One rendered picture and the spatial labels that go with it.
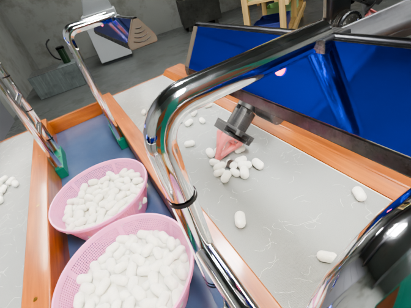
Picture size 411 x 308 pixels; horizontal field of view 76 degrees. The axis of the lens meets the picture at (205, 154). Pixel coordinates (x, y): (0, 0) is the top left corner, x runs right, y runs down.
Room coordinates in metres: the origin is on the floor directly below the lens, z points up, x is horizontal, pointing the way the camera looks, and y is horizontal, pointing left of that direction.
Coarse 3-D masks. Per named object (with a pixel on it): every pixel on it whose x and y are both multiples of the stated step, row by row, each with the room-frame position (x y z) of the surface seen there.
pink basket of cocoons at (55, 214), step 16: (112, 160) 0.69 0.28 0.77; (128, 160) 0.67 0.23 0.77; (80, 176) 0.67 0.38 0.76; (144, 176) 0.60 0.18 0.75; (64, 192) 0.62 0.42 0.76; (144, 192) 0.54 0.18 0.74; (64, 208) 0.58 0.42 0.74; (128, 208) 0.47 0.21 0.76; (144, 208) 0.53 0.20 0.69; (64, 224) 0.52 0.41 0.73; (128, 224) 0.48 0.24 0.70; (96, 240) 0.46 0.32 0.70
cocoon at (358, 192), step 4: (356, 188) 0.34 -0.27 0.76; (360, 188) 0.34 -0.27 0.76; (356, 192) 0.33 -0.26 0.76; (360, 192) 0.33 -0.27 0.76; (364, 192) 0.32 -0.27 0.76; (356, 196) 0.33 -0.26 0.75; (360, 196) 0.32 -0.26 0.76; (364, 196) 0.32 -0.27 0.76; (360, 200) 0.32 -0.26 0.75; (364, 200) 0.32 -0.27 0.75
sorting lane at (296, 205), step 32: (128, 96) 1.30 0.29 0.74; (192, 128) 0.80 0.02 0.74; (256, 128) 0.68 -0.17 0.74; (192, 160) 0.62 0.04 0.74; (224, 160) 0.57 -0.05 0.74; (288, 160) 0.50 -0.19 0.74; (224, 192) 0.45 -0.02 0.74; (256, 192) 0.42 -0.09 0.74; (288, 192) 0.40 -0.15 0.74; (320, 192) 0.37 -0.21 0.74; (352, 192) 0.35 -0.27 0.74; (224, 224) 0.36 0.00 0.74; (256, 224) 0.34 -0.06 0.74; (288, 224) 0.32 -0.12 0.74; (320, 224) 0.30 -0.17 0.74; (352, 224) 0.28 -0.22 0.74; (256, 256) 0.27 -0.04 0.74; (288, 256) 0.26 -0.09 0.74; (288, 288) 0.20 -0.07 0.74
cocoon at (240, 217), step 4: (236, 212) 0.37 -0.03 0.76; (240, 212) 0.36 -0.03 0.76; (236, 216) 0.36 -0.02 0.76; (240, 216) 0.35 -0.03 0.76; (244, 216) 0.35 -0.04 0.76; (236, 220) 0.35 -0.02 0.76; (240, 220) 0.34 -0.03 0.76; (244, 220) 0.34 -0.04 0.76; (236, 224) 0.34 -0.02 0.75; (240, 224) 0.34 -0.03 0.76; (244, 224) 0.34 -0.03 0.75; (240, 228) 0.34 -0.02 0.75
